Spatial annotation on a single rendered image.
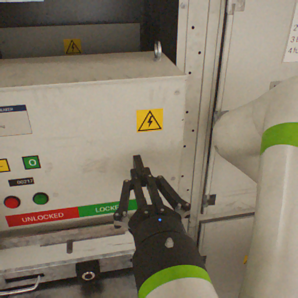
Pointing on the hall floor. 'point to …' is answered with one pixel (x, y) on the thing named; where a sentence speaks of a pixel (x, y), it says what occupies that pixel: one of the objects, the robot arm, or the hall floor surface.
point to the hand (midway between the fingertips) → (139, 170)
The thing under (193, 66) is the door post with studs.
